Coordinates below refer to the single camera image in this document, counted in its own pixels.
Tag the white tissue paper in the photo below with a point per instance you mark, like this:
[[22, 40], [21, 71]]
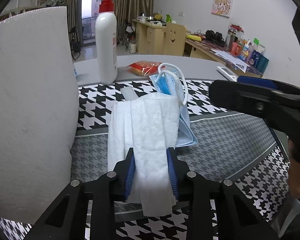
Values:
[[145, 135]]

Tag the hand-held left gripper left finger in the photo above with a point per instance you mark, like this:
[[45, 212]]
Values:
[[130, 177]]

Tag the white wall switch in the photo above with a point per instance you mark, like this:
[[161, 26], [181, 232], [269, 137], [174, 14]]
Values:
[[181, 13]]

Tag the blue carton box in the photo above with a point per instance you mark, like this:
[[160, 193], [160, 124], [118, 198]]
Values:
[[260, 61]]

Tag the black folding chair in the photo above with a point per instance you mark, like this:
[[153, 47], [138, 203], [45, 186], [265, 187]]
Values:
[[75, 45], [128, 26]]

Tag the houndstooth tablecloth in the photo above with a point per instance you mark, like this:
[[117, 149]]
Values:
[[222, 140]]

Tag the glass balcony door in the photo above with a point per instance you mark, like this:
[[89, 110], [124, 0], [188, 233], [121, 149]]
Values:
[[87, 7]]

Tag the yellow object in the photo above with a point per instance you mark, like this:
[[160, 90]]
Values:
[[193, 37]]

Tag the silver pot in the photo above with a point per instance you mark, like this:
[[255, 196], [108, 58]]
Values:
[[142, 18]]

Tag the black headphones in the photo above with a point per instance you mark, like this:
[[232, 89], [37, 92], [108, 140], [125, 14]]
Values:
[[215, 38]]

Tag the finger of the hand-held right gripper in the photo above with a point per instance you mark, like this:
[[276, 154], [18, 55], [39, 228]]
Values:
[[240, 96], [257, 81]]

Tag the yellow bag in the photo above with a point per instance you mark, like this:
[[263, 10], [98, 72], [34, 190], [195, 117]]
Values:
[[158, 16]]

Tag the white pump bottle red cap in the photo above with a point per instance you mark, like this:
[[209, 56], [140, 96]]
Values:
[[106, 42]]

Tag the white remote control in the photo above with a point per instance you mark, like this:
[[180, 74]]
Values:
[[226, 72]]

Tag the cluster of clear bottles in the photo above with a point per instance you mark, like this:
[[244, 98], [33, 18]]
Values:
[[126, 42]]

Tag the person's right hand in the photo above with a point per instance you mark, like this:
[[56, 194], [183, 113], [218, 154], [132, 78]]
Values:
[[298, 180]]

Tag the red snack packet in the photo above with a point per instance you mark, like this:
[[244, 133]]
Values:
[[142, 66]]

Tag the white foam box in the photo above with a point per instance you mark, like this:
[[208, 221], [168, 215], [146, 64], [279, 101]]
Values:
[[27, 105]]

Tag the blue face mask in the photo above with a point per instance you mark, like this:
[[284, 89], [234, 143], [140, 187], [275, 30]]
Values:
[[165, 83]]

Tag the patterned desk cloth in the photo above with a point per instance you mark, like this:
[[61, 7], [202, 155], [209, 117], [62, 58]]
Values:
[[207, 46]]

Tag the green bottle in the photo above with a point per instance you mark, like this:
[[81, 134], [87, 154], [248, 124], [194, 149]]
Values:
[[169, 18]]

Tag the cluster of toiletry bottles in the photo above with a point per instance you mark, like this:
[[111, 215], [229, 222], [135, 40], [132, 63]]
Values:
[[240, 47]]

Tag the pink cartoon wall poster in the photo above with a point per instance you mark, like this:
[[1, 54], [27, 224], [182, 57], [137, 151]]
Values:
[[222, 5]]

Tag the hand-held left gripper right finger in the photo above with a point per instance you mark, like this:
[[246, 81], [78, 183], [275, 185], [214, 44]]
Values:
[[172, 177]]

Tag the wooden chair smiley cutout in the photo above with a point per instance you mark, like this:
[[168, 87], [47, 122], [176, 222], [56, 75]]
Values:
[[173, 40]]

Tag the wooden desk with drawers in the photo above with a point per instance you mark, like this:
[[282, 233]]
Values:
[[150, 37]]

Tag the printed papers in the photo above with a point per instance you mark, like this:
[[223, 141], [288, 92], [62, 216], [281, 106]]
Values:
[[230, 58]]

